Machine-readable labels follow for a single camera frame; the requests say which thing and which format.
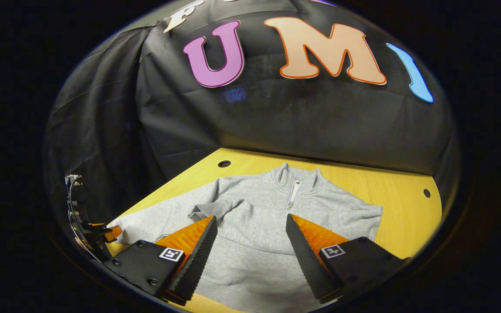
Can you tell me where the black backdrop cloth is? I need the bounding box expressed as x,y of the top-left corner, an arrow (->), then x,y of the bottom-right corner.
44,0 -> 462,226

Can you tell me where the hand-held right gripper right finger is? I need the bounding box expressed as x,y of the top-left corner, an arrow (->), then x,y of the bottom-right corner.
285,213 -> 412,304

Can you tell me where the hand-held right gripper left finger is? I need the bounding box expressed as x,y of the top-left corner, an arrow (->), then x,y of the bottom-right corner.
105,215 -> 218,306

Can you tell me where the grey zip-neck sweatshirt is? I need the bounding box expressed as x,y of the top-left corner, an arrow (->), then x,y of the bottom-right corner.
107,162 -> 384,313

